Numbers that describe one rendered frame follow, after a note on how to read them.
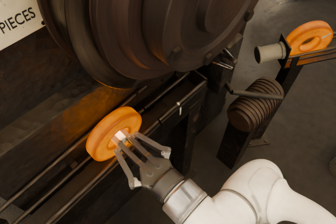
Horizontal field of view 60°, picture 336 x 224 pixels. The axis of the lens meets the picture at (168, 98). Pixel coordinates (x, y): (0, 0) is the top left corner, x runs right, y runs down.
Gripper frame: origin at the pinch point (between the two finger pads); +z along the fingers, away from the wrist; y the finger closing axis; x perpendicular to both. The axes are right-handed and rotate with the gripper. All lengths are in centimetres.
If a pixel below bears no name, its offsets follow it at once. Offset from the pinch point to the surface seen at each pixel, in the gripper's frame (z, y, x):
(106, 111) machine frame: 6.7, 2.5, -1.5
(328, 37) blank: -21, 73, -4
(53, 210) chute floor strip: 0.7, -22.3, -15.2
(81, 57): -1.5, -2.6, 31.1
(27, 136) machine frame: 7.6, -15.4, 8.9
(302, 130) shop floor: -36, 90, -77
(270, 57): -11, 57, -10
